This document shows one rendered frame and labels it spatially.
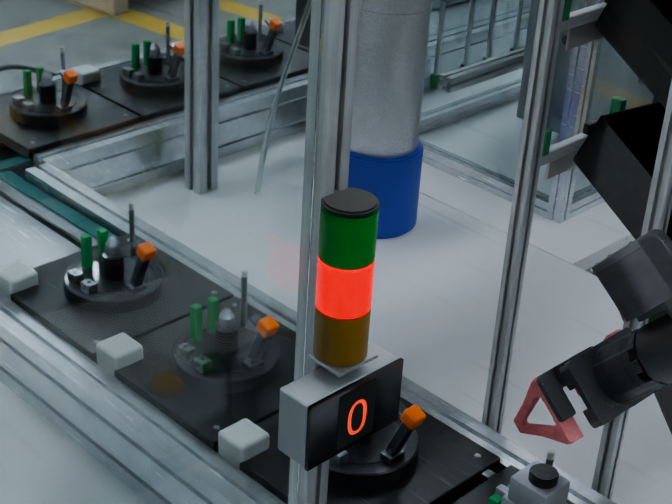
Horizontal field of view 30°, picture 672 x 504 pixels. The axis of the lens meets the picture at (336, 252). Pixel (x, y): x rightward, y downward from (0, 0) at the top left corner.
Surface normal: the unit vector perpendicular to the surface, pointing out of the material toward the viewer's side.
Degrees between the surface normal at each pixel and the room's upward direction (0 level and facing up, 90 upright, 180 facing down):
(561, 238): 0
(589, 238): 0
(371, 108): 90
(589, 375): 42
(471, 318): 0
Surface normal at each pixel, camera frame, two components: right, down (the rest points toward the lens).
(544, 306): 0.06, -0.87
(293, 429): -0.71, 0.30
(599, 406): 0.51, -0.40
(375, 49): -0.34, 0.44
